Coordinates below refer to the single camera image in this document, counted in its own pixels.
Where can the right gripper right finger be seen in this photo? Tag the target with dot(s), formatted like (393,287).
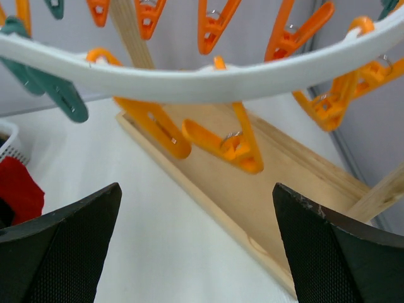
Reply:
(334,258)

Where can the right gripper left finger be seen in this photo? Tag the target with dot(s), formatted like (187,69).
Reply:
(59,256)

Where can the red thin sock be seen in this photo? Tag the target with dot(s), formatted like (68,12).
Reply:
(20,192)

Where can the white round clip hanger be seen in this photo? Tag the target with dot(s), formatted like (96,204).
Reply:
(207,85)

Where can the white plastic basket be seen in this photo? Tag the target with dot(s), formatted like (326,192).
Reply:
(13,145)

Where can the orange clothespin centre right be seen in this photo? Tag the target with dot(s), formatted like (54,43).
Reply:
(239,148)

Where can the orange clothespin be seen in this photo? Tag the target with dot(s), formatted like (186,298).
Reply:
(239,148)
(152,119)

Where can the teal clothespin far left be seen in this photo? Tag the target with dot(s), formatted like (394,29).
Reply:
(62,92)

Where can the orange clothespin centre left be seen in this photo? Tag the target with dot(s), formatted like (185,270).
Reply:
(152,119)

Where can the wooden rack frame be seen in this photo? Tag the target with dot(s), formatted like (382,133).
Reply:
(242,203)

